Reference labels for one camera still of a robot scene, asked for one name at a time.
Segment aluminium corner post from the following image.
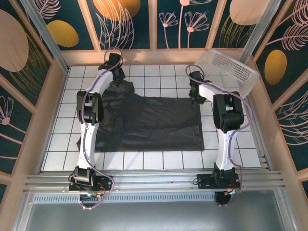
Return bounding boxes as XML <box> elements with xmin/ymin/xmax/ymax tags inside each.
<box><xmin>19</xmin><ymin>0</ymin><xmax>70</xmax><ymax>73</ymax></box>
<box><xmin>240</xmin><ymin>0</ymin><xmax>282</xmax><ymax>65</ymax></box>

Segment clear perforated plastic basket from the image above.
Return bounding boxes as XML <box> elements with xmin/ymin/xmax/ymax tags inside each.
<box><xmin>193</xmin><ymin>49</ymin><xmax>260</xmax><ymax>99</ymax></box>

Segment fern and yellow oval panel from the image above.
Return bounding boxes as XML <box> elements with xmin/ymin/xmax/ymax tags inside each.
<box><xmin>255</xmin><ymin>0</ymin><xmax>308</xmax><ymax>104</ymax></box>

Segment long aluminium mounting rail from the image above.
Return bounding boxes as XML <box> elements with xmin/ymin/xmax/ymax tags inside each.
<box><xmin>24</xmin><ymin>169</ymin><xmax>286</xmax><ymax>193</ymax></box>

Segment large beige disc wall panel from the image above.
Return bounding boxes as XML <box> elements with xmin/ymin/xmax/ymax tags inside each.
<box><xmin>0</xmin><ymin>0</ymin><xmax>52</xmax><ymax>106</ymax></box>

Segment beige circle grass wall panel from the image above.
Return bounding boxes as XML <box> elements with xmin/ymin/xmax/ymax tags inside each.
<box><xmin>213</xmin><ymin>0</ymin><xmax>262</xmax><ymax>49</ymax></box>

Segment yellow oval wall panel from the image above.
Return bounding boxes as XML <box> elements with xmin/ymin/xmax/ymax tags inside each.
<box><xmin>35</xmin><ymin>0</ymin><xmax>94</xmax><ymax>51</ymax></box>

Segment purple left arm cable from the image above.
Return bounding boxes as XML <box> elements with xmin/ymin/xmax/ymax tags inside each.
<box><xmin>80</xmin><ymin>47</ymin><xmax>125</xmax><ymax>210</ymax></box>

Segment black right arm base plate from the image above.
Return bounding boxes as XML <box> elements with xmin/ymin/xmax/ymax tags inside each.
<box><xmin>196</xmin><ymin>173</ymin><xmax>241</xmax><ymax>191</ymax></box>

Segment dark grey t-shirt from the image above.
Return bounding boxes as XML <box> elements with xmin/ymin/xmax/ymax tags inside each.
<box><xmin>76</xmin><ymin>79</ymin><xmax>205</xmax><ymax>153</ymax></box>

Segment pink fern outline wall panel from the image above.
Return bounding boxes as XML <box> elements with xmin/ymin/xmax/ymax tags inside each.
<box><xmin>275</xmin><ymin>93</ymin><xmax>308</xmax><ymax>171</ymax></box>

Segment orange circle leaves wall panel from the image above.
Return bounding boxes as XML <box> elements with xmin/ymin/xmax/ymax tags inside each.
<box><xmin>86</xmin><ymin>0</ymin><xmax>150</xmax><ymax>51</ymax></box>

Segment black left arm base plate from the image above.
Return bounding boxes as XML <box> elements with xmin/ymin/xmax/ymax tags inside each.
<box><xmin>69</xmin><ymin>174</ymin><xmax>114</xmax><ymax>193</ymax></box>

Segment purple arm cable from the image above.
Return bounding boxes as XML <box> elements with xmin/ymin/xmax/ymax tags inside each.
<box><xmin>185</xmin><ymin>64</ymin><xmax>253</xmax><ymax>207</ymax></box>
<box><xmin>80</xmin><ymin>47</ymin><xmax>125</xmax><ymax>210</ymax></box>

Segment pink flowers wall panel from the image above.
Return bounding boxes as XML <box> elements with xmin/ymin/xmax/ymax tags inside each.
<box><xmin>156</xmin><ymin>0</ymin><xmax>219</xmax><ymax>49</ymax></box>

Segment single pink flower wall panel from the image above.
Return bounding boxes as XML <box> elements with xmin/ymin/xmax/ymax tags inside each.
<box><xmin>0</xmin><ymin>84</ymin><xmax>33</xmax><ymax>174</ymax></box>

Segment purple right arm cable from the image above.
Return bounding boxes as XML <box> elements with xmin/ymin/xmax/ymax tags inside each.
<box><xmin>185</xmin><ymin>64</ymin><xmax>253</xmax><ymax>207</ymax></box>

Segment slotted grey metal strip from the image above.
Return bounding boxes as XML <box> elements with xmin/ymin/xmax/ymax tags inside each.
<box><xmin>32</xmin><ymin>193</ymin><xmax>217</xmax><ymax>204</ymax></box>

